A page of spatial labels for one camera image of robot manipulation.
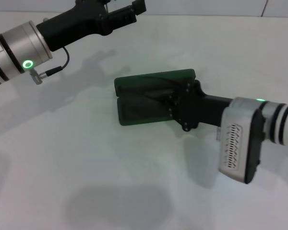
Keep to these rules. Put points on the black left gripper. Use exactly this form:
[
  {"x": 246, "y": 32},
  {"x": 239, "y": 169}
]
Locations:
[{"x": 74, "y": 26}]

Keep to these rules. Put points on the green glasses case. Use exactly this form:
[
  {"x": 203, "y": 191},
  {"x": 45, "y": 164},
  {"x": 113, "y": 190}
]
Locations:
[{"x": 134, "y": 115}]

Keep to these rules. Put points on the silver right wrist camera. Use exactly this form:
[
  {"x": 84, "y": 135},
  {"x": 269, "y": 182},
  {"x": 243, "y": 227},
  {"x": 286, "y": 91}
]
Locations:
[{"x": 235, "y": 134}]

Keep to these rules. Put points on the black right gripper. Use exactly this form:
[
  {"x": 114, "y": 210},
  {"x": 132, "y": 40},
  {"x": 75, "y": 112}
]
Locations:
[{"x": 194, "y": 105}]

